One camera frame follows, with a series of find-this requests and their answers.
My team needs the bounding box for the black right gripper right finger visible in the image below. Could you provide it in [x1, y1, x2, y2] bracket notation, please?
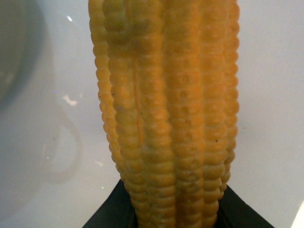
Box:
[217, 186, 271, 228]

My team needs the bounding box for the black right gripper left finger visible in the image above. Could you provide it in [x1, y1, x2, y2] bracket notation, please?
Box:
[84, 180, 138, 228]

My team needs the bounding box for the yellow corn cob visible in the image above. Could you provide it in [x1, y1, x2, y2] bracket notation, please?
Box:
[88, 0, 239, 228]

